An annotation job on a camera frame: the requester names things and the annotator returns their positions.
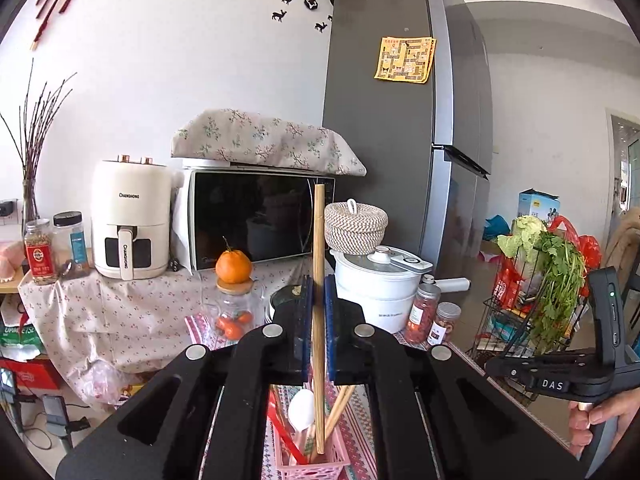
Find white electric cooking pot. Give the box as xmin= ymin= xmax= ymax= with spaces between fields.
xmin=330 ymin=245 xmax=472 ymax=333

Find silver microwave oven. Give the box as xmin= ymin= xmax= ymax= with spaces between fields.
xmin=181 ymin=159 xmax=337 ymax=273

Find large orange with stem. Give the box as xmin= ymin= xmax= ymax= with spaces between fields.
xmin=215 ymin=237 xmax=252 ymax=285

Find dark green squash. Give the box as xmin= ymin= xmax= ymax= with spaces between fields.
xmin=272 ymin=285 xmax=301 ymax=311

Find dried bare branches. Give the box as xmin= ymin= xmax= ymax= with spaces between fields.
xmin=0 ymin=57 xmax=78 ymax=181

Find jar of red dried fruit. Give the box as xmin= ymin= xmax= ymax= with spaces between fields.
xmin=404 ymin=282 xmax=442 ymax=345

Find pink soft item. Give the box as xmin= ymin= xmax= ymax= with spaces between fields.
xmin=0 ymin=240 xmax=26 ymax=281

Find beige coat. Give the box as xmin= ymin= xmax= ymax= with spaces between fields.
xmin=602 ymin=207 xmax=640 ymax=281

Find napa cabbage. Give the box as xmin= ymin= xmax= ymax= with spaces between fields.
xmin=496 ymin=215 xmax=548 ymax=263

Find clear plastic bag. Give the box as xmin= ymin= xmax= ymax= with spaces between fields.
xmin=75 ymin=359 xmax=132 ymax=408

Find red plastic bag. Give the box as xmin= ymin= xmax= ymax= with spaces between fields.
xmin=547 ymin=215 xmax=603 ymax=301

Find white air fryer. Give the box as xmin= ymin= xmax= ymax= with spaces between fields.
xmin=91 ymin=155 xmax=175 ymax=281

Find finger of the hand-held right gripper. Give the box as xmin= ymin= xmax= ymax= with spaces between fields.
xmin=483 ymin=352 xmax=544 ymax=389

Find grey refrigerator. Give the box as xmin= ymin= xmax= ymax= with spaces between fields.
xmin=321 ymin=0 xmax=496 ymax=281

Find red snack packets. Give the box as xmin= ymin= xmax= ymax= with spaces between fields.
xmin=492 ymin=265 xmax=523 ymax=311

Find blue cardboard box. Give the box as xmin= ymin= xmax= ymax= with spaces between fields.
xmin=518 ymin=189 xmax=562 ymax=226

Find red hanging tassel decoration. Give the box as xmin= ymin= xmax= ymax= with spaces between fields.
xmin=32 ymin=0 xmax=111 ymax=52

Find glass jar with wooden lid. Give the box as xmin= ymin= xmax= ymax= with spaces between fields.
xmin=202 ymin=277 xmax=266 ymax=348

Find glass vase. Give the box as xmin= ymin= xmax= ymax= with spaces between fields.
xmin=21 ymin=177 xmax=43 ymax=233

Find woven lidded basket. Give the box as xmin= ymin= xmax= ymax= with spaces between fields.
xmin=324 ymin=199 xmax=389 ymax=256

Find red box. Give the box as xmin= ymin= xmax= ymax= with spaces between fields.
xmin=0 ymin=357 xmax=63 ymax=391

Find green and white packet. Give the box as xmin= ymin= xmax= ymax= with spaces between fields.
xmin=0 ymin=322 xmax=43 ymax=361

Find blue bag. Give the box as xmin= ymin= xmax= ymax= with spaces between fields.
xmin=482 ymin=215 xmax=512 ymax=241

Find jar of dried fruit slices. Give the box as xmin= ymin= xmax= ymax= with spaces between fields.
xmin=427 ymin=302 xmax=462 ymax=347

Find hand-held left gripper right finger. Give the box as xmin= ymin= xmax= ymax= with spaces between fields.
xmin=322 ymin=274 xmax=587 ymax=480

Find white plastic spoon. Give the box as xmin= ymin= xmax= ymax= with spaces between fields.
xmin=287 ymin=387 xmax=317 ymax=461

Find floral cloth cover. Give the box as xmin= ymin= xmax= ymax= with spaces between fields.
xmin=170 ymin=108 xmax=367 ymax=177

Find green leafy herb bunch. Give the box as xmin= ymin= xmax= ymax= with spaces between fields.
xmin=530 ymin=232 xmax=587 ymax=356

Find striped patterned tablecloth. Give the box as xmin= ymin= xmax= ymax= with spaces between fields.
xmin=185 ymin=310 xmax=573 ymax=480

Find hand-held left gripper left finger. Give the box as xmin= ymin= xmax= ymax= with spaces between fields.
xmin=55 ymin=275 xmax=314 ymax=480

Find glass door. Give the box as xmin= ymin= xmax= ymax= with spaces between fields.
xmin=607 ymin=107 xmax=640 ymax=261

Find wooden shelf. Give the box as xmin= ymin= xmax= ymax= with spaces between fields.
xmin=0 ymin=272 xmax=31 ymax=296

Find pink plastic utensil basket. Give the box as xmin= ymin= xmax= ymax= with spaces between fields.
xmin=270 ymin=385 xmax=351 ymax=480

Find jar with blue label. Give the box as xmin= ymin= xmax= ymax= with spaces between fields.
xmin=52 ymin=211 xmax=92 ymax=280

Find yellow paper sheet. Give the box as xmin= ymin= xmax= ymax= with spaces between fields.
xmin=374 ymin=36 xmax=437 ymax=84

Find small-flower print cloth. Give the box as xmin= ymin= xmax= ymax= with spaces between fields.
xmin=17 ymin=255 xmax=331 ymax=406

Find black wire rack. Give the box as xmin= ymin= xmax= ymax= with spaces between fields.
xmin=465 ymin=255 xmax=601 ymax=408

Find jar with red label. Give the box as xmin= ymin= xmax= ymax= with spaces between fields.
xmin=23 ymin=218 xmax=57 ymax=287

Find person's right hand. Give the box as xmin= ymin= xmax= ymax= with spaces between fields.
xmin=569 ymin=389 xmax=640 ymax=455

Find red plastic spoon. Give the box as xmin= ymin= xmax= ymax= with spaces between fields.
xmin=270 ymin=390 xmax=308 ymax=466

